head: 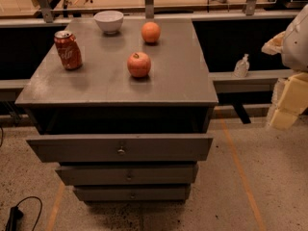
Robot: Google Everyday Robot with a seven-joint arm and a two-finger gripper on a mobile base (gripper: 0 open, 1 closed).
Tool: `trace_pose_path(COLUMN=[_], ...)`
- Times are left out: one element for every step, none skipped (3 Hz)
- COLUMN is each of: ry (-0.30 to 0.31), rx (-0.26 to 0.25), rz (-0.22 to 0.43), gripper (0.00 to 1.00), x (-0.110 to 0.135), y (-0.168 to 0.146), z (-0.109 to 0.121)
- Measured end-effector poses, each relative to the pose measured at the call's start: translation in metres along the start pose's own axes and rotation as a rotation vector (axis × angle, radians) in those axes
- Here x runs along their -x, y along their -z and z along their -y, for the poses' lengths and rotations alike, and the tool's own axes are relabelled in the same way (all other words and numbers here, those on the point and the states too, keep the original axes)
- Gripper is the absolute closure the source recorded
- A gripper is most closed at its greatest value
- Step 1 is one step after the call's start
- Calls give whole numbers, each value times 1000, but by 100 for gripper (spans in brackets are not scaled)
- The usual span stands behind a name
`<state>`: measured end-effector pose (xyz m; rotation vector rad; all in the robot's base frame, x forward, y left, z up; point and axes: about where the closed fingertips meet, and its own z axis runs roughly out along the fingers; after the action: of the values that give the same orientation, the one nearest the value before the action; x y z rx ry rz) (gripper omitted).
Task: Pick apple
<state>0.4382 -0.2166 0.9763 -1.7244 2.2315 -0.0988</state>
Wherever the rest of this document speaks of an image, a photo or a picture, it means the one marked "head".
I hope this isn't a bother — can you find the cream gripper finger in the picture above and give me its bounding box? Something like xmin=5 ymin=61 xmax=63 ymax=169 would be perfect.
xmin=261 ymin=32 xmax=285 ymax=55
xmin=269 ymin=72 xmax=308 ymax=130

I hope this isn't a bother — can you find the red apple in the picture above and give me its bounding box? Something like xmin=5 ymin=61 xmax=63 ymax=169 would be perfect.
xmin=127 ymin=52 xmax=151 ymax=78

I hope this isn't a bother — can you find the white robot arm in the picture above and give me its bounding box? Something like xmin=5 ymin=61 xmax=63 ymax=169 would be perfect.
xmin=262 ymin=5 xmax=308 ymax=130

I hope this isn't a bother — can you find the orange fruit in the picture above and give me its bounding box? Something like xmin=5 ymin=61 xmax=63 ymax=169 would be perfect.
xmin=141 ymin=22 xmax=161 ymax=43

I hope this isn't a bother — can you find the grey drawer cabinet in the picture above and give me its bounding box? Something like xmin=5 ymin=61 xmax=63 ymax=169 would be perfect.
xmin=14 ymin=17 xmax=219 ymax=204

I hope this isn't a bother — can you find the white bowl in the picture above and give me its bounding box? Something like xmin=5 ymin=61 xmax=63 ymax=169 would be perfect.
xmin=94 ymin=11 xmax=124 ymax=34

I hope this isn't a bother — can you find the top grey drawer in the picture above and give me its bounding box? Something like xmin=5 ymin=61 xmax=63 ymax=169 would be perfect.
xmin=27 ymin=134 xmax=213 ymax=163

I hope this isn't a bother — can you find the grey drawer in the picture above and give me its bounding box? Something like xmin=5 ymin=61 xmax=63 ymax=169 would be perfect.
xmin=56 ymin=163 xmax=198 ymax=186
xmin=27 ymin=134 xmax=213 ymax=163
xmin=73 ymin=184 xmax=191 ymax=201

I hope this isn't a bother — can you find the red soda can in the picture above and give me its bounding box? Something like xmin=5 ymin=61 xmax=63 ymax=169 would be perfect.
xmin=54 ymin=30 xmax=83 ymax=70

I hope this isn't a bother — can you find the bottom grey drawer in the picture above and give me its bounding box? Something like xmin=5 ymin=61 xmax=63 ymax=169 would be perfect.
xmin=73 ymin=184 xmax=191 ymax=201

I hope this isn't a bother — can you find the middle grey drawer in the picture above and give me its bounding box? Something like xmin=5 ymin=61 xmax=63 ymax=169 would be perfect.
xmin=56 ymin=163 xmax=198 ymax=186

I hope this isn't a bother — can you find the black cable with plug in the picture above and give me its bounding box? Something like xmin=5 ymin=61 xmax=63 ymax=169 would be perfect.
xmin=4 ymin=195 xmax=43 ymax=231

